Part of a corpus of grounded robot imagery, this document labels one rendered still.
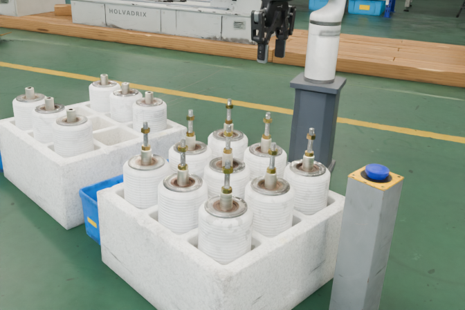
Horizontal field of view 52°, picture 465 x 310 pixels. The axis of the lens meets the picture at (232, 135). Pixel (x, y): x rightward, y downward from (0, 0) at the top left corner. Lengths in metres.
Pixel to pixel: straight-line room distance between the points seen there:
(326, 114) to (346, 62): 1.45
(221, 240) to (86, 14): 3.03
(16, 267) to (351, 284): 0.71
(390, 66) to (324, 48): 1.46
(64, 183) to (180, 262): 0.45
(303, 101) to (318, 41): 0.18
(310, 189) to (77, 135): 0.58
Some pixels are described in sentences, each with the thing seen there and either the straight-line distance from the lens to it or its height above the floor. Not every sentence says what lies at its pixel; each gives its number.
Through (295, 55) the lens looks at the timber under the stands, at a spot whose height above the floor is 0.06.
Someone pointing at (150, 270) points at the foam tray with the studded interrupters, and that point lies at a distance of 0.98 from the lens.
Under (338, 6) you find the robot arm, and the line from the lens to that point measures 1.43.
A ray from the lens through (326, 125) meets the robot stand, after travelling 1.47.
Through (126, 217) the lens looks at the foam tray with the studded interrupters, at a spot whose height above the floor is 0.17.
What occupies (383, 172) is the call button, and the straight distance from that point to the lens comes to 0.85.
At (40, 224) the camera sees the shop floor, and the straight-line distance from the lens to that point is 1.32.
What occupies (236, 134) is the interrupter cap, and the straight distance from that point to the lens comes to 1.15.
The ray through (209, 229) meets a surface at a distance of 0.82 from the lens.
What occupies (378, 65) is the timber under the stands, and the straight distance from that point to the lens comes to 2.87.
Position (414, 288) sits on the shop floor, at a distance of 1.16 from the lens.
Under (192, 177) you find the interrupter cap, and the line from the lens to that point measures 0.93.
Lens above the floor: 0.68
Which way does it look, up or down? 22 degrees down
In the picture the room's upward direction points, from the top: 2 degrees clockwise
